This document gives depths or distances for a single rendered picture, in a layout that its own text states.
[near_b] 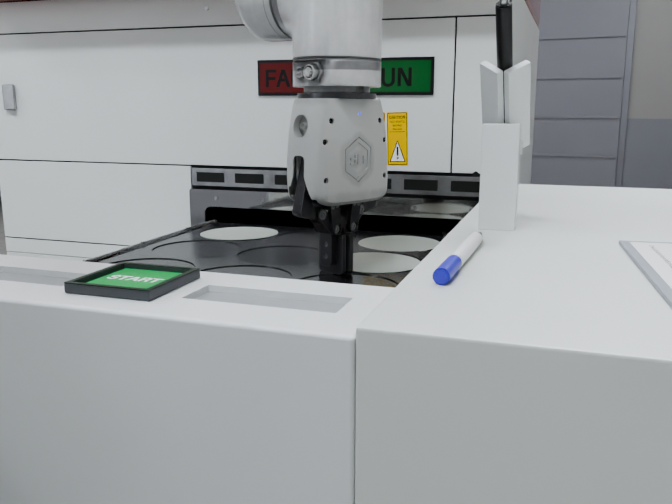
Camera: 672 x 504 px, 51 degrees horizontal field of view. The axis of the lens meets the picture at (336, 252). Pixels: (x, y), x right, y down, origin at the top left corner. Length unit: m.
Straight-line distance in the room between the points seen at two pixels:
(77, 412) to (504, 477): 0.23
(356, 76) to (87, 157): 0.62
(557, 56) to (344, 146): 8.22
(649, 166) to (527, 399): 8.46
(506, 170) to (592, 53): 8.21
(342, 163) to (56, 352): 0.34
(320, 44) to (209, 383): 0.37
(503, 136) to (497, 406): 0.29
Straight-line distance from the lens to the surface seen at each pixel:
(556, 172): 8.84
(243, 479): 0.38
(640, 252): 0.51
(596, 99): 8.75
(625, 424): 0.32
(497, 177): 0.57
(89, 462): 0.43
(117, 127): 1.13
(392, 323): 0.33
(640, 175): 8.77
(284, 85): 0.99
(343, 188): 0.65
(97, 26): 1.15
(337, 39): 0.64
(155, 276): 0.43
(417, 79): 0.94
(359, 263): 0.73
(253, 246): 0.83
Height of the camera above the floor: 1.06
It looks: 12 degrees down
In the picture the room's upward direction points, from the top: straight up
